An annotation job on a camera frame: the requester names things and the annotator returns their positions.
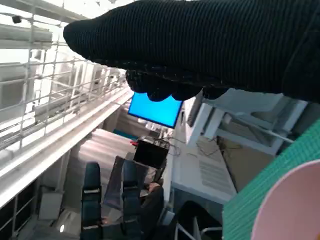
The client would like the white metal frame cabinet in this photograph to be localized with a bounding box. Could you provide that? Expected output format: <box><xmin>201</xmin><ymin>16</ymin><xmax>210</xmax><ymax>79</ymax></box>
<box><xmin>187</xmin><ymin>96</ymin><xmax>308</xmax><ymax>157</ymax></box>

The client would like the dark blue office chair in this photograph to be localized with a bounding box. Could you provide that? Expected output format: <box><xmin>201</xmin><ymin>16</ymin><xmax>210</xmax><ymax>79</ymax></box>
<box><xmin>81</xmin><ymin>161</ymin><xmax>104</xmax><ymax>240</ymax></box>
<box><xmin>120</xmin><ymin>159</ymin><xmax>143</xmax><ymax>236</ymax></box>

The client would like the grey translucent panel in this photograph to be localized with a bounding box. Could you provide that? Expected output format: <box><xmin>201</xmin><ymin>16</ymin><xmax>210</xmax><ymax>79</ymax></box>
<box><xmin>103</xmin><ymin>155</ymin><xmax>149</xmax><ymax>212</ymax></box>

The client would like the black monitor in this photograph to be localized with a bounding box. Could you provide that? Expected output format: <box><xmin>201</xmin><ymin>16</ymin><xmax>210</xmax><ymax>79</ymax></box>
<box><xmin>133</xmin><ymin>139</ymin><xmax>170</xmax><ymax>170</ymax></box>

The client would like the long white desk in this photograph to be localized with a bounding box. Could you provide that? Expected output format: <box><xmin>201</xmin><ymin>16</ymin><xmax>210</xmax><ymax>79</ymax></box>
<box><xmin>169</xmin><ymin>99</ymin><xmax>238</xmax><ymax>201</ymax></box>

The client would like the blue lit monitor screen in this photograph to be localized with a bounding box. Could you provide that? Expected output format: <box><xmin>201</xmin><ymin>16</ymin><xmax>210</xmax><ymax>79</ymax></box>
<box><xmin>127</xmin><ymin>91</ymin><xmax>184</xmax><ymax>130</ymax></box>

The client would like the green cutting mat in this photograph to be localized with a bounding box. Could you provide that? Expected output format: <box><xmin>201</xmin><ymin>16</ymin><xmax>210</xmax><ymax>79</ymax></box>
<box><xmin>221</xmin><ymin>118</ymin><xmax>320</xmax><ymax>240</ymax></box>

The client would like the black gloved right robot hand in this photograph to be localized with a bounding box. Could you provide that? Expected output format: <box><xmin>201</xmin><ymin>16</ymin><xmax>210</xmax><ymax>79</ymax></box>
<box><xmin>62</xmin><ymin>0</ymin><xmax>320</xmax><ymax>104</ymax></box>

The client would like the white window grid frame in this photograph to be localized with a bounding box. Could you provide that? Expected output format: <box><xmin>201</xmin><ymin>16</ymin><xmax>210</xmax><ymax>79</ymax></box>
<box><xmin>0</xmin><ymin>0</ymin><xmax>132</xmax><ymax>152</ymax></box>

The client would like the pink bowl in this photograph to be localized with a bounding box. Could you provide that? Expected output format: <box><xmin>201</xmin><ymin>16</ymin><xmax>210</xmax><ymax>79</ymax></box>
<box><xmin>251</xmin><ymin>159</ymin><xmax>320</xmax><ymax>240</ymax></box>

